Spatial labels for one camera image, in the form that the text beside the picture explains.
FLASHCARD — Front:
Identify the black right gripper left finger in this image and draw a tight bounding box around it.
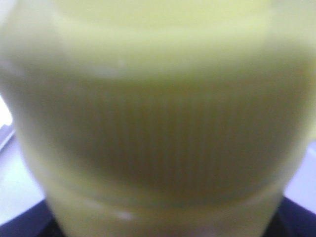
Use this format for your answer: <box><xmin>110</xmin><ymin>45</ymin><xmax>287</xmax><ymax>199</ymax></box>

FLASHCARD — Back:
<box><xmin>0</xmin><ymin>200</ymin><xmax>64</xmax><ymax>237</ymax></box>

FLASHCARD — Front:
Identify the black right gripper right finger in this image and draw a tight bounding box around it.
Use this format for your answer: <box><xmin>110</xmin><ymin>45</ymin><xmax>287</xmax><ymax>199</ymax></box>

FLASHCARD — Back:
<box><xmin>269</xmin><ymin>197</ymin><xmax>316</xmax><ymax>237</ymax></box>

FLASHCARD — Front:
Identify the yellow squeeze bottle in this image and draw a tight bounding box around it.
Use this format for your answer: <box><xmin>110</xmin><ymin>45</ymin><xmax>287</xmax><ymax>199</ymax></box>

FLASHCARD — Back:
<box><xmin>0</xmin><ymin>0</ymin><xmax>316</xmax><ymax>237</ymax></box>

